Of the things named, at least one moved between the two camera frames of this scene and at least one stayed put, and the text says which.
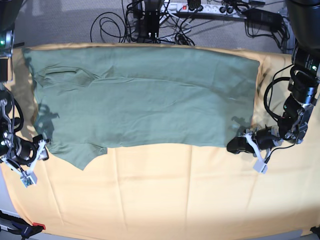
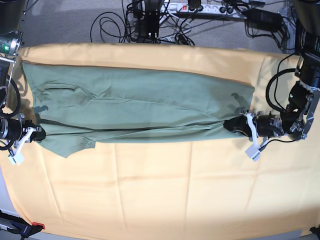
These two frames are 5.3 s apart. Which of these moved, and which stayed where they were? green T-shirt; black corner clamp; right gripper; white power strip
Moved: green T-shirt; right gripper
Stayed: white power strip; black corner clamp
